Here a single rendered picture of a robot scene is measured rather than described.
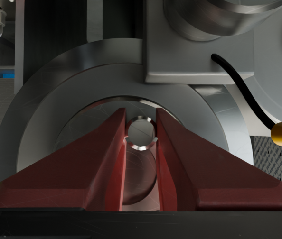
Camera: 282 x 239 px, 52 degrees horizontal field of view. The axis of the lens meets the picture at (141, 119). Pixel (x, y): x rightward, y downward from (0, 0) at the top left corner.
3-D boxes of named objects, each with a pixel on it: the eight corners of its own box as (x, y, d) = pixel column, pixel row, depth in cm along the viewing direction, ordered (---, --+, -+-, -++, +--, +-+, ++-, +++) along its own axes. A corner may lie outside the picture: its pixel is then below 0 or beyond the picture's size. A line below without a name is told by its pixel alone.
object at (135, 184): (23, 215, 14) (82, 73, 14) (37, 205, 16) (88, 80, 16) (166, 271, 14) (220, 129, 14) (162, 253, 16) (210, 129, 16)
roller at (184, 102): (224, 56, 16) (239, 270, 15) (166, 102, 42) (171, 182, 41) (10, 67, 15) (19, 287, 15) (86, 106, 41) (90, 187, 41)
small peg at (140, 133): (164, 124, 12) (150, 155, 12) (158, 124, 14) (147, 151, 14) (132, 110, 12) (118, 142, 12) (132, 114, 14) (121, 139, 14)
